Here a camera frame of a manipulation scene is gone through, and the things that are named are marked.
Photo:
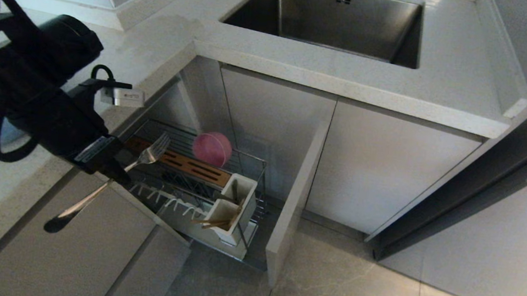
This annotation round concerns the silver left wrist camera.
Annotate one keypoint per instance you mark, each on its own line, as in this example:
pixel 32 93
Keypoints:
pixel 125 97

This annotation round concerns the pink speckled bowl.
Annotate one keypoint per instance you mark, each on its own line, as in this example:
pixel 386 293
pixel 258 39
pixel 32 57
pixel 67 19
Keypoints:
pixel 212 148

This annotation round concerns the metal fork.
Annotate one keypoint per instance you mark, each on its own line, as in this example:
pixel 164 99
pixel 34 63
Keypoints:
pixel 148 154

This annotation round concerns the wooden chopstick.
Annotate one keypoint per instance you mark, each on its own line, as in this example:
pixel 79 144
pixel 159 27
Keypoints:
pixel 207 221
pixel 214 224

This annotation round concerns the small beige drawer front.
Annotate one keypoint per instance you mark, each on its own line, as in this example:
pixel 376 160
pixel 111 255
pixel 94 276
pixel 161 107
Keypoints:
pixel 147 276

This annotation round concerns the white two-compartment cutlery holder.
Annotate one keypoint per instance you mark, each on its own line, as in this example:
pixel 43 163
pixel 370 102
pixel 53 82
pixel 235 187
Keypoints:
pixel 246 204

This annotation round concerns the dark grey door frame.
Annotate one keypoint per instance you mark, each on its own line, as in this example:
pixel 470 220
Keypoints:
pixel 479 186

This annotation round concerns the narrow beige cabinet door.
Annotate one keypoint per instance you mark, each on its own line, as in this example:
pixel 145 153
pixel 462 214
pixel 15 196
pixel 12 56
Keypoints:
pixel 285 112

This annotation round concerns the stainless steel sink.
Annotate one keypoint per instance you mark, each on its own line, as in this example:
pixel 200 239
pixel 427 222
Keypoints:
pixel 345 26

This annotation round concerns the large beige drawer front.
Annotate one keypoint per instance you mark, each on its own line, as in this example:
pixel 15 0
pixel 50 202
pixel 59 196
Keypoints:
pixel 91 257

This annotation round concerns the beige pull-out cabinet front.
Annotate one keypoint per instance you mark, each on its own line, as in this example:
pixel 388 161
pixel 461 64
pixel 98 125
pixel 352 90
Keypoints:
pixel 294 203

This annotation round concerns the white appliance front panel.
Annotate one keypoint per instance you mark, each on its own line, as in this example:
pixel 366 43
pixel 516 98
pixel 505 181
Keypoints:
pixel 498 249

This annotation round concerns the wide beige cabinet door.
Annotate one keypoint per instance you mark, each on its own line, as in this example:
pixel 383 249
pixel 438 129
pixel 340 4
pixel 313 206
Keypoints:
pixel 385 173

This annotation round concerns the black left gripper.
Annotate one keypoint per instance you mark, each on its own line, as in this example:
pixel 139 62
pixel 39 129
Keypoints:
pixel 65 126

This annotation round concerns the white drip tray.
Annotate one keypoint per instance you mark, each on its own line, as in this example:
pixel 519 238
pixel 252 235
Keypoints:
pixel 185 227

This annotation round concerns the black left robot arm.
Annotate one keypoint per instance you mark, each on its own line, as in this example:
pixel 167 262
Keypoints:
pixel 28 60

